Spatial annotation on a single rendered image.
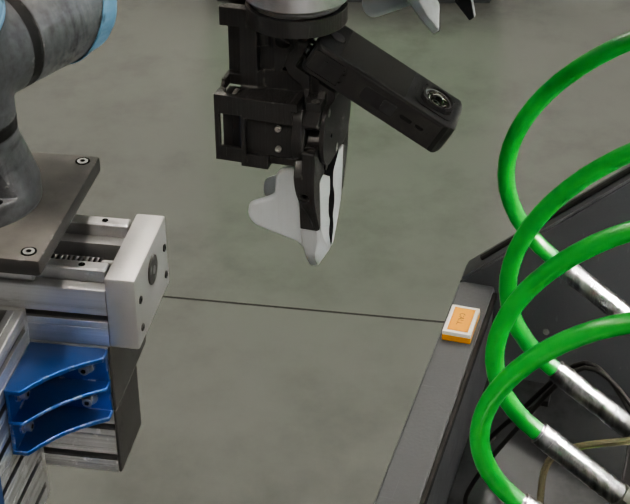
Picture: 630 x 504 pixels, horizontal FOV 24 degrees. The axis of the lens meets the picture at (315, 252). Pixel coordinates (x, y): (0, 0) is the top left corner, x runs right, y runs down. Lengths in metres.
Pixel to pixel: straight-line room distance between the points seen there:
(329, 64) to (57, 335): 0.69
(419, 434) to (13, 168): 0.51
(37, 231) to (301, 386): 1.51
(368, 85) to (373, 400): 1.99
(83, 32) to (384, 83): 0.65
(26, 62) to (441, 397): 0.55
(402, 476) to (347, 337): 1.79
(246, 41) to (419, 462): 0.50
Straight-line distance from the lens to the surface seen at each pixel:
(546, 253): 1.20
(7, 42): 1.52
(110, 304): 1.56
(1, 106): 1.53
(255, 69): 1.03
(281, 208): 1.07
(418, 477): 1.35
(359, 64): 1.00
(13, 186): 1.56
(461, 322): 1.53
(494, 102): 4.10
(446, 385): 1.46
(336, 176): 1.08
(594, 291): 1.21
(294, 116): 1.02
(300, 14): 0.98
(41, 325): 1.61
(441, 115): 1.01
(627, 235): 0.99
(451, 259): 3.39
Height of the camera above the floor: 1.85
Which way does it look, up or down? 33 degrees down
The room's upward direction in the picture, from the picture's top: straight up
